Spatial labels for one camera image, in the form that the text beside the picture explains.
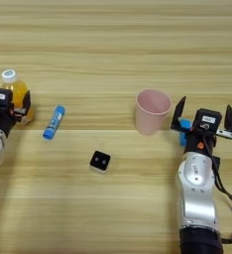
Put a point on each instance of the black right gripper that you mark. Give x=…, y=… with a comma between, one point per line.
x=200, y=142

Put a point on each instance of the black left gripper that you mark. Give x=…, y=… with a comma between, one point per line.
x=2, y=120

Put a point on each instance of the orange juice bottle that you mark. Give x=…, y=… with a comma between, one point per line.
x=18, y=89

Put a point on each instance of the pink plastic cup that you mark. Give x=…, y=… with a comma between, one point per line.
x=152, y=112

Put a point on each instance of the small black and white cube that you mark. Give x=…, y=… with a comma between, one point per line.
x=100, y=161

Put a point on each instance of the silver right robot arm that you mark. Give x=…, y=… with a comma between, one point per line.
x=197, y=198

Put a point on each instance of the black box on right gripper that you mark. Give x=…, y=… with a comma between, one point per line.
x=207, y=119

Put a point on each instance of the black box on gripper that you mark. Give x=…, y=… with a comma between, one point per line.
x=207, y=119
x=0, y=97

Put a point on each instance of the blue rectangular block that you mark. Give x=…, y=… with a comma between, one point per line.
x=185, y=127

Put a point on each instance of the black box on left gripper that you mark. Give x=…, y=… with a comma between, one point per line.
x=0, y=97

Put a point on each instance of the blue glue stick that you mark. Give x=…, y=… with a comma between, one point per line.
x=54, y=122

